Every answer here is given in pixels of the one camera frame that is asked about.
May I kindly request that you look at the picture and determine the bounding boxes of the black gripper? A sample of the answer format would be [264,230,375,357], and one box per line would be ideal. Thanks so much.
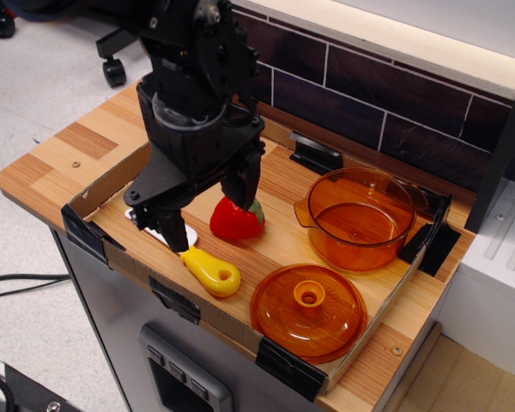
[124,82,264,252]

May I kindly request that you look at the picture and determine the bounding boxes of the white knife yellow handle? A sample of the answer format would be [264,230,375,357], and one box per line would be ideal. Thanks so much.
[143,224,241,298]

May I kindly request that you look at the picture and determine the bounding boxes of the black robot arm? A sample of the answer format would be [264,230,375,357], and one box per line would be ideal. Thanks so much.
[90,1,264,252]

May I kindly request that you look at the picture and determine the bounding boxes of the cardboard fence with black tape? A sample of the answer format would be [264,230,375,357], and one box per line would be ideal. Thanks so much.
[58,94,473,411]

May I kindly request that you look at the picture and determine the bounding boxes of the orange transparent pot lid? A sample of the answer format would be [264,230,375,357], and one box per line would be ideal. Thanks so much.
[250,264,367,365]

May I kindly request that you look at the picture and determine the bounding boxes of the orange transparent pot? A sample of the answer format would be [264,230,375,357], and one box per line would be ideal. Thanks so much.
[294,167,429,272]

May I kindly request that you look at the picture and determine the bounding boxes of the red plastic strawberry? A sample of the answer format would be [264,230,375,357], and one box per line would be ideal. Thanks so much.
[209,197,265,239]

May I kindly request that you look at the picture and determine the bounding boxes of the grey oven control panel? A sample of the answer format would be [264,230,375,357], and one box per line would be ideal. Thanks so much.
[139,325,233,412]

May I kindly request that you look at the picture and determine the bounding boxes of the black caster far left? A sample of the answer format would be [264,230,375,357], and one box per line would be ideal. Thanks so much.
[0,9,15,39]

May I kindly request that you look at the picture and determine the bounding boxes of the black floor cable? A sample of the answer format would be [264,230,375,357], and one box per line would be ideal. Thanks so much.
[0,274,71,300]

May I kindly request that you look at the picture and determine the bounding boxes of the dark post right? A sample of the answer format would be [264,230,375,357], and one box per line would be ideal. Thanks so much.
[464,101,515,233]

